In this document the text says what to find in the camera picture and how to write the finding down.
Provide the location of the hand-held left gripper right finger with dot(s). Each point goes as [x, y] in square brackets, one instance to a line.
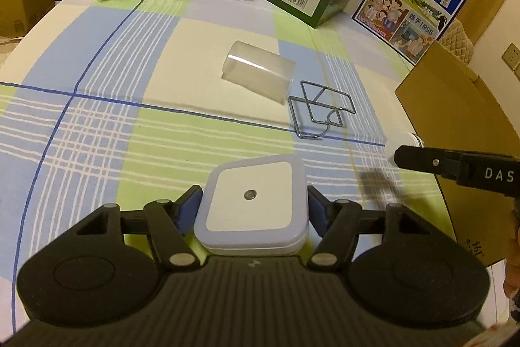
[317, 208]

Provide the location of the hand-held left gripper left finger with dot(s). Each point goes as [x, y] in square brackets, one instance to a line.
[189, 205]

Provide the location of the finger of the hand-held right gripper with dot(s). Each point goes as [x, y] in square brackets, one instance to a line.
[418, 161]

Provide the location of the white plug adapter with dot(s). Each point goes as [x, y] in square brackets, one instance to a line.
[400, 140]

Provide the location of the white square night light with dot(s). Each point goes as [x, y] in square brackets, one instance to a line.
[248, 208]

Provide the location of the brown cardboard box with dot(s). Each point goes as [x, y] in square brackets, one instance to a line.
[459, 107]

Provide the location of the person's right hand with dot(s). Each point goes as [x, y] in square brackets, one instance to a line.
[512, 265]

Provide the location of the plaid bed sheet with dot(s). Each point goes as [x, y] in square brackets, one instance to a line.
[122, 127]

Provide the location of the beige quilted chair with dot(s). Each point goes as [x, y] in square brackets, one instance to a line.
[459, 40]

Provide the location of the clear plastic box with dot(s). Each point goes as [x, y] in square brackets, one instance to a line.
[260, 74]

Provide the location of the blue milk carton box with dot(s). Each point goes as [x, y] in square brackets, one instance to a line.
[410, 5]

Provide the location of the beige wall socket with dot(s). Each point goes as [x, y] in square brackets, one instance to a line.
[511, 55]

